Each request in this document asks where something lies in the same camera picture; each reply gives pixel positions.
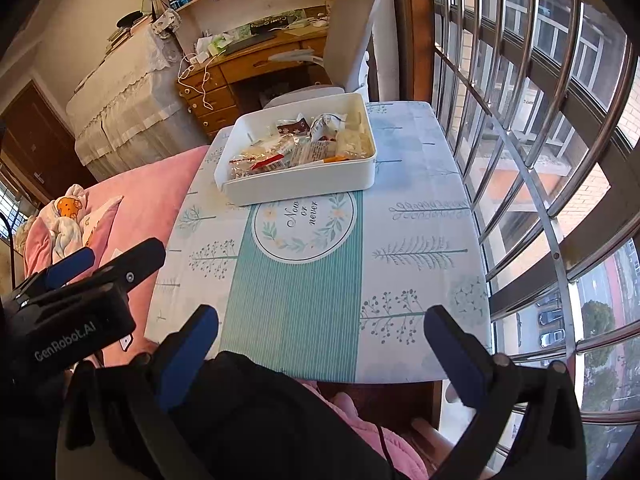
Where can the stack of books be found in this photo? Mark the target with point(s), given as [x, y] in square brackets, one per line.
[117, 35]

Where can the brown wooden door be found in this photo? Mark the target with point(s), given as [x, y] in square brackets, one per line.
[40, 145]

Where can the smartphone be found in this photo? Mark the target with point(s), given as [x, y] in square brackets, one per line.
[125, 344]

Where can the steel window grille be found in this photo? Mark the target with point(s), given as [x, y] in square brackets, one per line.
[555, 255]

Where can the black keyboard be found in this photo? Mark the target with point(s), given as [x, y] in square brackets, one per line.
[250, 43]

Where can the printed cloth bag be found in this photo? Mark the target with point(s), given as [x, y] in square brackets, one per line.
[167, 22]

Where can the clear toast bread packet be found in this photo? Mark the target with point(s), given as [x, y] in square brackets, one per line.
[352, 142]

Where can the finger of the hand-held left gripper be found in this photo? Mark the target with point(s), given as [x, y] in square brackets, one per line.
[65, 266]
[132, 265]

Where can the wooden desk with drawers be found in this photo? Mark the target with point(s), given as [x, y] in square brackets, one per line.
[250, 67]

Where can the black hat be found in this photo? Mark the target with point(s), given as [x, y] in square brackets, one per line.
[131, 18]

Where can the wooden window frame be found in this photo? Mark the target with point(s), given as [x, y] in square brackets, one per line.
[410, 30]

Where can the white cracker packet red label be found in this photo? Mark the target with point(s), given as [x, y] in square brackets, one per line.
[312, 152]

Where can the white quilt with orange print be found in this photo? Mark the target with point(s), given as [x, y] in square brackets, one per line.
[65, 230]

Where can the pink printed pillow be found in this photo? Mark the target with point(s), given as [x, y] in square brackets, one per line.
[102, 220]

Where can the white plastic basket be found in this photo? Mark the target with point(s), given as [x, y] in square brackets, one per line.
[300, 185]

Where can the person's pink fuzzy pants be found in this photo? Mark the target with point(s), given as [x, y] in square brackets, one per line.
[360, 430]

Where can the grey office chair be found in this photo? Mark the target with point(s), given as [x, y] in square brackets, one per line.
[350, 35]

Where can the brown white biscuit packet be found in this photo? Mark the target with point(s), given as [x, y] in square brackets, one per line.
[247, 162]

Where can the small red snack packet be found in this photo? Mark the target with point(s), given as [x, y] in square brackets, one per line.
[292, 126]

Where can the white and red packet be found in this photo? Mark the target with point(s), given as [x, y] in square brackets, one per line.
[325, 127]

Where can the green tissue pack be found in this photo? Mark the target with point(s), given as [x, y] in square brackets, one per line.
[220, 46]

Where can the lace covered cabinet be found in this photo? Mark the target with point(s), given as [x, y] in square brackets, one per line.
[130, 105]

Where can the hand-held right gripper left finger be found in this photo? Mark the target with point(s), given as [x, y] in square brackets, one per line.
[187, 355]

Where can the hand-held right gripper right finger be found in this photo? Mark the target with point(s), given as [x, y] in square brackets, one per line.
[457, 360]

